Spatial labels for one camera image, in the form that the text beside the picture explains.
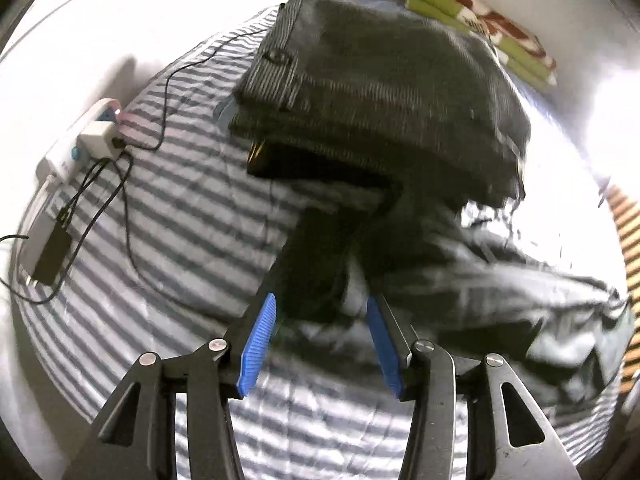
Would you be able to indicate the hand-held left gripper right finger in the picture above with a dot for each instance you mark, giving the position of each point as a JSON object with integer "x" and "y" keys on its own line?
{"x": 382, "y": 345}

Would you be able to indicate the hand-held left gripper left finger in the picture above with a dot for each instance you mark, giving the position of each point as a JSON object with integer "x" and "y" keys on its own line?
{"x": 257, "y": 345}

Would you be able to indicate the black pants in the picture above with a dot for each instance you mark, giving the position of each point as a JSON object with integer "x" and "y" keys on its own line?
{"x": 500, "y": 300}

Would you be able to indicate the striped quilted blanket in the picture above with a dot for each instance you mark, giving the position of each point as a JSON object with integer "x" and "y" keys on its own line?
{"x": 175, "y": 260}

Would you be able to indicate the black power brick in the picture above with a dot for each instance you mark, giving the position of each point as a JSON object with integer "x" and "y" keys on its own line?
{"x": 50, "y": 255}

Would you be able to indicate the light blue folded garment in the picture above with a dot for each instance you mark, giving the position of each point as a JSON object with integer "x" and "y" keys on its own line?
{"x": 225, "y": 110}

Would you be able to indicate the white plug adapter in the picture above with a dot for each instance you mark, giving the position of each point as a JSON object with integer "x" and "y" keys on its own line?
{"x": 100, "y": 135}

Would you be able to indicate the white power strip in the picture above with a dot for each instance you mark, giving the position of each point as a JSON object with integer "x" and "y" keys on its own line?
{"x": 62, "y": 162}

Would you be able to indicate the folded green patterned blanket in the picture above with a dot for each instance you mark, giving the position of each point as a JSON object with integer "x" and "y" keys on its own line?
{"x": 500, "y": 35}

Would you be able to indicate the wooden slatted bed rail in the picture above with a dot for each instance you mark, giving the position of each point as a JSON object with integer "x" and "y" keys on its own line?
{"x": 627, "y": 240}

